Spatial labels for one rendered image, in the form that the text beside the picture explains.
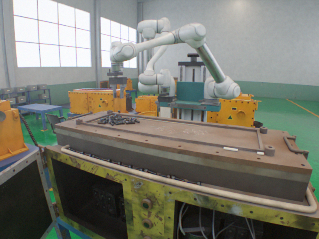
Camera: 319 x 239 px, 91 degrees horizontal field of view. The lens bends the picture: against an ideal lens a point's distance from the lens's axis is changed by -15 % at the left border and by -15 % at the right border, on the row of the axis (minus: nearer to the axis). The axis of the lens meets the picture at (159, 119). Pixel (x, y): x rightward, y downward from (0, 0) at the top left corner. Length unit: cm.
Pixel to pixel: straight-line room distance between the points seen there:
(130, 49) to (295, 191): 105
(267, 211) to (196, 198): 25
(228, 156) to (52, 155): 96
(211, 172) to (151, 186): 25
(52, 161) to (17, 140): 188
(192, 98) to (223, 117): 143
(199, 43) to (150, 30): 62
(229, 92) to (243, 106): 169
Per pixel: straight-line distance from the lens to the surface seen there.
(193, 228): 99
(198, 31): 138
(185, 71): 210
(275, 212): 72
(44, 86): 979
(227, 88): 163
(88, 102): 476
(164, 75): 165
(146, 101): 738
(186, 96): 204
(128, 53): 113
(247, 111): 332
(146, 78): 165
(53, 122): 429
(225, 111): 333
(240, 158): 70
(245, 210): 72
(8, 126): 300
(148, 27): 189
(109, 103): 427
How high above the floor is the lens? 165
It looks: 14 degrees down
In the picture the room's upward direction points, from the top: straight up
